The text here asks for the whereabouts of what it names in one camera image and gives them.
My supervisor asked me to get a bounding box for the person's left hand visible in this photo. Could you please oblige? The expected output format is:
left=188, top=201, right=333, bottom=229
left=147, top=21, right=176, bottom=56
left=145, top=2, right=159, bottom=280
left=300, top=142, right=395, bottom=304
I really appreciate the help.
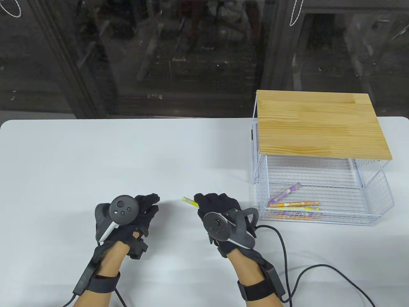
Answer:
left=94, top=193, right=160, bottom=259

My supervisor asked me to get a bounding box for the person's right hand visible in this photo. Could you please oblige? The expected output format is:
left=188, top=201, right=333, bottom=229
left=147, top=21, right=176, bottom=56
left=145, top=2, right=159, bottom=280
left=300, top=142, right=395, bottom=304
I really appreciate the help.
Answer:
left=194, top=193, right=266, bottom=266

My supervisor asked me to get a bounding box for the orange double-ended highlighter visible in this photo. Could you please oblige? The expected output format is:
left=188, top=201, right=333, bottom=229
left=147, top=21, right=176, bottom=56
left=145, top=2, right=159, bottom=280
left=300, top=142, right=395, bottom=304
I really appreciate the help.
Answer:
left=270, top=215, right=317, bottom=222
left=269, top=201, right=320, bottom=208

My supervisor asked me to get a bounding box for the purple double-ended highlighter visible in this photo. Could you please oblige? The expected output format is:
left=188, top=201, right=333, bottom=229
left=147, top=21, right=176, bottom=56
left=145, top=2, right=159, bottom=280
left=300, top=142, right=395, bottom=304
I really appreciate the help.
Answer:
left=288, top=212, right=322, bottom=222
left=268, top=182, right=301, bottom=205

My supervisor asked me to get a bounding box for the white wire basket drawer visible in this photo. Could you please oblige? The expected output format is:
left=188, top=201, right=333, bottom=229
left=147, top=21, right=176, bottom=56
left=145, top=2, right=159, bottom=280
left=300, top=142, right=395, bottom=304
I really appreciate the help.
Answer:
left=256, top=156, right=394, bottom=226

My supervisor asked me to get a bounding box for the person's right forearm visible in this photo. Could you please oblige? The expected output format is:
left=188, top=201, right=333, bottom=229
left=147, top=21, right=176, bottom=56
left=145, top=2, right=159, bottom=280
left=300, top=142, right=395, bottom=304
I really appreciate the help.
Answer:
left=228, top=249, right=282, bottom=307

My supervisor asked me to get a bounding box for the black left hand controller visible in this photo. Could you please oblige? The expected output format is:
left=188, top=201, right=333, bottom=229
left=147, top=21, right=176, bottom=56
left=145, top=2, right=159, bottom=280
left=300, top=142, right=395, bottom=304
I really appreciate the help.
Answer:
left=95, top=195, right=139, bottom=242

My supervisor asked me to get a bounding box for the black hand controller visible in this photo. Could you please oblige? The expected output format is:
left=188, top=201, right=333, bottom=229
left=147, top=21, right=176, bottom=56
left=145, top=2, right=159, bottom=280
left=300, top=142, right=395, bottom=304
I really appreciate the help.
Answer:
left=95, top=195, right=139, bottom=242
left=204, top=208, right=259, bottom=250

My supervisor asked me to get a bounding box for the black right hand controller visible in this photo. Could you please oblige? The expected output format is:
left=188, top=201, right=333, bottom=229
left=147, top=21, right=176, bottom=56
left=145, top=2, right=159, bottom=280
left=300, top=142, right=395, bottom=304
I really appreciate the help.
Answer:
left=204, top=208, right=259, bottom=250

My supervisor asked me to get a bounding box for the black right wrist sensor box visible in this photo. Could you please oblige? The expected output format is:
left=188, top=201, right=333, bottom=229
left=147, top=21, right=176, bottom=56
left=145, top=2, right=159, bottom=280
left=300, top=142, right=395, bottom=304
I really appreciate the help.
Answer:
left=264, top=264, right=286, bottom=299

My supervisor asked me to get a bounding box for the black wrist sensor box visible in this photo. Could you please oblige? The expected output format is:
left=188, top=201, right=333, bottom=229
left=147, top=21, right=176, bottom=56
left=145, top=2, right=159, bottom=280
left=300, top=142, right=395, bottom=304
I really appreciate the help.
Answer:
left=73, top=262, right=96, bottom=295
left=264, top=264, right=286, bottom=299

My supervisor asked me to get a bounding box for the black left wrist sensor box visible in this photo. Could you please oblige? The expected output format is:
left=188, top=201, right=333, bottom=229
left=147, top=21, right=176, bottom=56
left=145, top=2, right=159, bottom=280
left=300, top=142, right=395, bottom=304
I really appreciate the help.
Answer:
left=73, top=262, right=96, bottom=295

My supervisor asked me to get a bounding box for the dark window mullion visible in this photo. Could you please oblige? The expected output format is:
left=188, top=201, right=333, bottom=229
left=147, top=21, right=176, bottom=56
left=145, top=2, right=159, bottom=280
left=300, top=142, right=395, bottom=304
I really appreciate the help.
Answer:
left=260, top=0, right=307, bottom=91
left=30, top=0, right=103, bottom=119

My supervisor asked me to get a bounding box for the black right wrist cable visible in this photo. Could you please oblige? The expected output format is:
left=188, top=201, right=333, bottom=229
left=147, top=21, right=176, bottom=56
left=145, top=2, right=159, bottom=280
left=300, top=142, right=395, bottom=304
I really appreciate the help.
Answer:
left=256, top=225, right=377, bottom=307

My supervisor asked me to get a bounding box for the black left wrist strap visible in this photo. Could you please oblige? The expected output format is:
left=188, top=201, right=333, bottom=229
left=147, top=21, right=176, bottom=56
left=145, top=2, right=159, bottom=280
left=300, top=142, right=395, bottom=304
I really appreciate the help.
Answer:
left=88, top=271, right=121, bottom=293

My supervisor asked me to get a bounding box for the black wrist strap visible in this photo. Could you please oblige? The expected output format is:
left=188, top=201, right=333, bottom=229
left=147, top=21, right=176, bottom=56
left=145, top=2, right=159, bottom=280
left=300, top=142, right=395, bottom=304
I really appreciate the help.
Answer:
left=88, top=271, right=121, bottom=293
left=237, top=280, right=275, bottom=301

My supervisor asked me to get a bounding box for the black right wrist strap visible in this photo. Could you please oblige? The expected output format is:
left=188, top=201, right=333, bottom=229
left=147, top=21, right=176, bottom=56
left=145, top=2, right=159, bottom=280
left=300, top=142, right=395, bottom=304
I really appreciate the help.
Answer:
left=237, top=280, right=275, bottom=301

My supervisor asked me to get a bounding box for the wooden-topped white wire rack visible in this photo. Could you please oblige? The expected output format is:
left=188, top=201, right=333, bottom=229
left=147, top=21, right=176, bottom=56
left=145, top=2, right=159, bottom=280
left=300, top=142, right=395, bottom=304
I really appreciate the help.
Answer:
left=251, top=90, right=393, bottom=185

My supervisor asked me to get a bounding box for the white blind cord loop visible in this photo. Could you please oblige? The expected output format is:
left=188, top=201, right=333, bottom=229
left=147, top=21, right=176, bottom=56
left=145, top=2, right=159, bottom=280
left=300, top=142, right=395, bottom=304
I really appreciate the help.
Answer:
left=289, top=0, right=306, bottom=27
left=0, top=0, right=22, bottom=18

